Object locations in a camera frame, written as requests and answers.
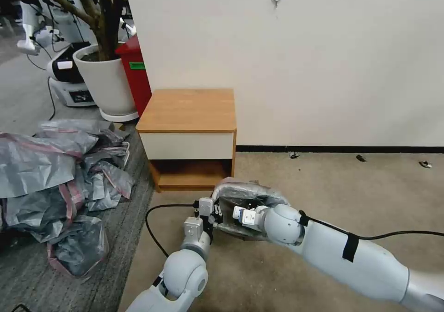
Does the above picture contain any black floor cable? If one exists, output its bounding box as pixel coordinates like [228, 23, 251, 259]
[25, 45, 58, 121]

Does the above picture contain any large crumpled grey garbage bag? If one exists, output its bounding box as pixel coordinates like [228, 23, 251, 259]
[0, 131, 102, 199]

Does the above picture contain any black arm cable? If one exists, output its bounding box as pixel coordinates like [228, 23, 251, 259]
[145, 203, 200, 258]
[299, 210, 444, 240]

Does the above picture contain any translucent grey garbage bag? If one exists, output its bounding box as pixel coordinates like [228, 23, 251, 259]
[210, 177, 293, 242]

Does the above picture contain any white bag drawstring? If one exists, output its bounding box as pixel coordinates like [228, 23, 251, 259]
[103, 141, 131, 168]

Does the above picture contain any small grey trash can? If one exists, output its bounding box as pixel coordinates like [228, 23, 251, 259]
[212, 178, 291, 241]

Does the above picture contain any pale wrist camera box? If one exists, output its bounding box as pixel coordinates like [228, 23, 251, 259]
[198, 196, 215, 220]

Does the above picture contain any black baseboard strip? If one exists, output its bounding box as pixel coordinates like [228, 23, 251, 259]
[235, 145, 444, 153]

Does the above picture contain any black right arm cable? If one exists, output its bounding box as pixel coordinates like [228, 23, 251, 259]
[299, 210, 444, 240]

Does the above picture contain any red box with green label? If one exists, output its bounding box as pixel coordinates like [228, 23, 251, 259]
[115, 34, 153, 118]

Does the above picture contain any white background robot torso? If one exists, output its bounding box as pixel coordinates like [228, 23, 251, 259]
[41, 0, 92, 46]

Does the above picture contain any brown tree trunk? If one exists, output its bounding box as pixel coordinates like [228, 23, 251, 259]
[27, 0, 125, 61]

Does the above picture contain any white plant pot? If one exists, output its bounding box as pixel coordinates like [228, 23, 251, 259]
[72, 43, 139, 116]

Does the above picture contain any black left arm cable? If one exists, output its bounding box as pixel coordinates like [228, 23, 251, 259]
[145, 203, 200, 258]

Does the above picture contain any wooden nightstand with white drawer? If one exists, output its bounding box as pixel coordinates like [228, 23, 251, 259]
[136, 88, 238, 193]

